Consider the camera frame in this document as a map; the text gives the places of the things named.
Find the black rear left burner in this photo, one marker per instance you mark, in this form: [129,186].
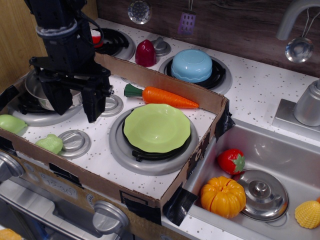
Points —
[113,42]

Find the hanging metal ladle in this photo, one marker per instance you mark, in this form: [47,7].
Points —
[301,48]

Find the hanging metal skimmer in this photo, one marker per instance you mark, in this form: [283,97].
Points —
[139,11]

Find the light green toy vegetable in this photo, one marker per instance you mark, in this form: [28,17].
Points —
[11,123]

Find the metal sink basin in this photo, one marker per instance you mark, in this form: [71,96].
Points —
[280,173]

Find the silver oven knob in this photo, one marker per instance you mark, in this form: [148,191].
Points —
[108,219]
[10,166]

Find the hanging purple spatula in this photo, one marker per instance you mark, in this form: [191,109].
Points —
[187,20]

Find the black front right burner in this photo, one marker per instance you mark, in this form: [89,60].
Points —
[162,155]

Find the orange toy carrot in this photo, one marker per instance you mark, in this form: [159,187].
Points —
[153,95]

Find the yellow toy corn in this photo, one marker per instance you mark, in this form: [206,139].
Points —
[307,214]

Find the silver stove knob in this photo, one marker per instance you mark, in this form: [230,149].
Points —
[161,47]
[113,106]
[75,144]

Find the black burner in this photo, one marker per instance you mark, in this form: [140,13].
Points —
[162,155]
[113,42]
[218,74]
[27,104]

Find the dark red toy vegetable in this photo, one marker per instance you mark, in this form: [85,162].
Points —
[145,54]

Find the stainless steel pot lid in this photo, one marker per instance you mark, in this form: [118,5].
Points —
[267,199]

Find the black rear right burner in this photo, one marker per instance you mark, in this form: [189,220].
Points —
[218,74]

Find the red and white toy food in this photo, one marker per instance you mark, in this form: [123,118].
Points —
[97,38]

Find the black front left burner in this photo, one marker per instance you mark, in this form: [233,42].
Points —
[27,104]

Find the light green toy broccoli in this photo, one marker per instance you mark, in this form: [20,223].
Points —
[51,143]

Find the light green plastic plate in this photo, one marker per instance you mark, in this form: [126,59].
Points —
[158,110]

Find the orange toy pumpkin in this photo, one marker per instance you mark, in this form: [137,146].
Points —
[223,196]

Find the red toy strawberry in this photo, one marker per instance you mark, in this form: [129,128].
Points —
[232,161]

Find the brown cardboard fence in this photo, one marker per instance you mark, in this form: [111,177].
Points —
[97,172]

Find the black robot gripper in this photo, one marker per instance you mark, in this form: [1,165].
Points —
[71,55]

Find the light blue plastic bowl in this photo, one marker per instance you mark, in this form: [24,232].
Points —
[192,66]

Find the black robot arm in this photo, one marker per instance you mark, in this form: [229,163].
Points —
[54,14]

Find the silver toy faucet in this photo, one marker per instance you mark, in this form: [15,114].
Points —
[301,117]

